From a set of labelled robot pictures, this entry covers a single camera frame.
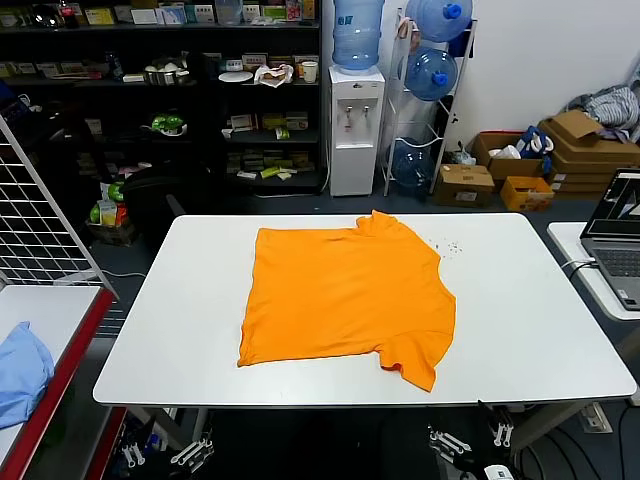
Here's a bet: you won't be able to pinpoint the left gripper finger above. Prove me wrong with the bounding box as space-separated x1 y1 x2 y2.
122 442 147 469
169 433 217 467

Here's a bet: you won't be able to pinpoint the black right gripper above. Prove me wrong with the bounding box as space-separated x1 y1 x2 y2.
427 420 514 480

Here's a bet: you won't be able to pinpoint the orange t-shirt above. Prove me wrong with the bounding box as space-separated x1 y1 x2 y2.
236 209 458 393

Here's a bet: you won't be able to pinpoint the pile of grey clothes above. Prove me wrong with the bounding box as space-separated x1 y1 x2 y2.
566 79 640 142

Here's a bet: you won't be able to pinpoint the grey power strip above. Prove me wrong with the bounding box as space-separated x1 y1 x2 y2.
579 402 614 434

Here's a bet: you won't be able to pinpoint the light blue cloth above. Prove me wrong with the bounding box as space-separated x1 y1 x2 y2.
0 321 56 430

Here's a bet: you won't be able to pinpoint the white work table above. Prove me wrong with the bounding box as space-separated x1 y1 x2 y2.
92 212 639 454

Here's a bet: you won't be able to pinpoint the red edged white table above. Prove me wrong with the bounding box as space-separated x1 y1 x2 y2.
0 284 121 480

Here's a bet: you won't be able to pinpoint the white side table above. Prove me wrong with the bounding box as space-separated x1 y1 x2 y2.
547 221 640 322

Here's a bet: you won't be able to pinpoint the grey laptop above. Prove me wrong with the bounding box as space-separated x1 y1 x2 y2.
579 167 640 312

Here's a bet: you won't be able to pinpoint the floor box of snack packs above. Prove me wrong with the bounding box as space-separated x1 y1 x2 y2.
85 180 139 248

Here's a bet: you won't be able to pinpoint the yellow printed cardboard box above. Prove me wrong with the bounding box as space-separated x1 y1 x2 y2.
499 175 557 213

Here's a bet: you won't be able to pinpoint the closed brown cardboard box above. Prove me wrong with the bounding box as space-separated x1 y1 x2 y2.
433 163 497 209

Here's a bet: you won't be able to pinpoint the black office chair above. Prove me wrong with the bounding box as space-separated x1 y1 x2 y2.
119 162 214 242

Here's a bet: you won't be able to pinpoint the white metal jug rack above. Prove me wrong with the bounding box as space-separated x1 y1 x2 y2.
382 7 479 197

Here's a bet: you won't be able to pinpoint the open brown cardboard box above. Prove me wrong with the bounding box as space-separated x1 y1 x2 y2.
472 130 547 181

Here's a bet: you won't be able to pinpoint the blue water jug blue cap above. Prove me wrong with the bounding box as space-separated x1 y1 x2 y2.
390 137 435 189
404 0 474 43
403 44 460 103

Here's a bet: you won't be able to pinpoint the clear plastic bag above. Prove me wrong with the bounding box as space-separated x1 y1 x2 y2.
452 142 478 167

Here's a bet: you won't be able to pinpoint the yellow green packs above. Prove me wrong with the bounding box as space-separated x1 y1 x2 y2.
259 164 297 182

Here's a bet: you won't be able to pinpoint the stack of flat cardboard boxes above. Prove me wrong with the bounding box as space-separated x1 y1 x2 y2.
538 110 640 197

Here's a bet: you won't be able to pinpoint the blue and white bag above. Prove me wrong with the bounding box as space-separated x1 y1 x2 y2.
517 125 556 161

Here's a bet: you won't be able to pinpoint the white water dispenser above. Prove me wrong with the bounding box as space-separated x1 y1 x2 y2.
327 64 387 197

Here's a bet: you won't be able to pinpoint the green packs on white tray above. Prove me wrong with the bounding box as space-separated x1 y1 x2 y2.
139 113 190 138

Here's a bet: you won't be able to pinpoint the black shelving unit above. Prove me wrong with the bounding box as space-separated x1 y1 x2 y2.
0 0 324 197

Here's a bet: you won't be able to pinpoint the metal bowl with white items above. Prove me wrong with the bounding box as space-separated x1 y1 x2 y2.
143 56 192 87

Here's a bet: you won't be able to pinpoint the white plastic food bag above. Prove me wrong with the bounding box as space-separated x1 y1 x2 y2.
253 63 296 91

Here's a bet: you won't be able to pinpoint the spray bottle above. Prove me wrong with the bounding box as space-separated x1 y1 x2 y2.
103 48 125 82

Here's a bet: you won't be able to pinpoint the pink cloth on rack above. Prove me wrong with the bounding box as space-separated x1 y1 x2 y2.
396 17 422 52

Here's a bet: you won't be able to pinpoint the upright blue water jug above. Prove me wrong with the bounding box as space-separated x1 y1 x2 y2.
332 0 386 76

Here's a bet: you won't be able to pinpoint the cola bottle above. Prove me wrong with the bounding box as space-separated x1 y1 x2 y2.
58 0 81 29

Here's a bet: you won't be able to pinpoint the glass bowl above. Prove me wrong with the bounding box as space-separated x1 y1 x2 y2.
28 2 64 28

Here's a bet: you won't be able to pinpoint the white laptop cable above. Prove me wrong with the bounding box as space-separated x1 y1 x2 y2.
560 256 598 276

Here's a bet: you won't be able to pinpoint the white wire grid panel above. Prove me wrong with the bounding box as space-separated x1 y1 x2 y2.
0 112 121 302

